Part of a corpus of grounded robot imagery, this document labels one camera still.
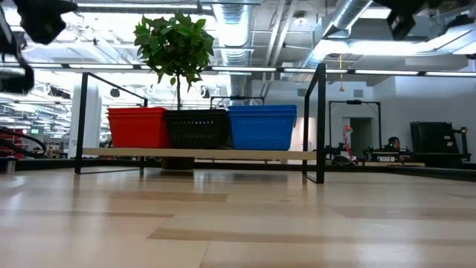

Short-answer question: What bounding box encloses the green leafy potted tree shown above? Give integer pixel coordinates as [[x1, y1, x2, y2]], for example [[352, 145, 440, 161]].
[[133, 12, 216, 112]]

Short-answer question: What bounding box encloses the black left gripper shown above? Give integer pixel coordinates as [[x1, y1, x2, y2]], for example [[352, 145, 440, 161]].
[[13, 0, 78, 45]]

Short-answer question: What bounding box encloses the red background object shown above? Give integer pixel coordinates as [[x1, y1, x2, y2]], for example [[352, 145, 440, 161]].
[[342, 124, 353, 152]]

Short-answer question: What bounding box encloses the wooden shelf black metal frame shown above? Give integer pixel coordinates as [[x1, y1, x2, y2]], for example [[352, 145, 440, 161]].
[[74, 62, 327, 185]]

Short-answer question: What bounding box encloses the black aluminium table frame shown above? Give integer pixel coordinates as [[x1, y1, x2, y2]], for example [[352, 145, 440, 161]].
[[0, 158, 476, 183]]

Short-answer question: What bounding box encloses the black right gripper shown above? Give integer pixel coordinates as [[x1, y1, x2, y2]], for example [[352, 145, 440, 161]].
[[373, 0, 442, 41]]

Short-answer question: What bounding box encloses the black background cabinet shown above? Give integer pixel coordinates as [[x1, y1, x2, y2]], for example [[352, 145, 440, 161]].
[[410, 121, 472, 168]]

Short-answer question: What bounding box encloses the person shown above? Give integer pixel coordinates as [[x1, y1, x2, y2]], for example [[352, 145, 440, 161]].
[[386, 136, 402, 152]]

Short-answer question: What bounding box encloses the yellow hanging cord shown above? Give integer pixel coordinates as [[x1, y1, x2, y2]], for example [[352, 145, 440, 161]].
[[337, 54, 345, 93]]

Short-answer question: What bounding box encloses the black background gantry frame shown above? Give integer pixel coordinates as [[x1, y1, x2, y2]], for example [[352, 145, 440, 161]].
[[328, 99, 382, 150]]

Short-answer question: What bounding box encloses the thick black cable loop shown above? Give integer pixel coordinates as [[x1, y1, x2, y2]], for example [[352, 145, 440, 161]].
[[0, 126, 48, 159]]

